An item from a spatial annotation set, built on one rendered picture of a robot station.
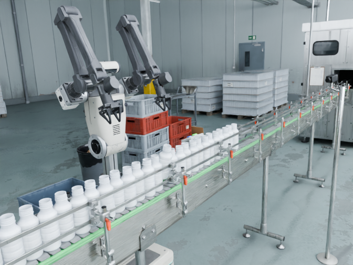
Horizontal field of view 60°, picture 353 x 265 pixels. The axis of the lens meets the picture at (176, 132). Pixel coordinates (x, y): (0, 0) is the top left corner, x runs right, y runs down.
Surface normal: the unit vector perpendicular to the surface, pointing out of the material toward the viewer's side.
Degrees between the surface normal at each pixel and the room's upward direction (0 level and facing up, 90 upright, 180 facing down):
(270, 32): 90
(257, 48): 90
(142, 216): 90
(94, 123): 101
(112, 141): 90
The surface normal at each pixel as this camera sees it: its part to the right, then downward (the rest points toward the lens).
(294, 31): -0.60, 0.21
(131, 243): 0.80, 0.11
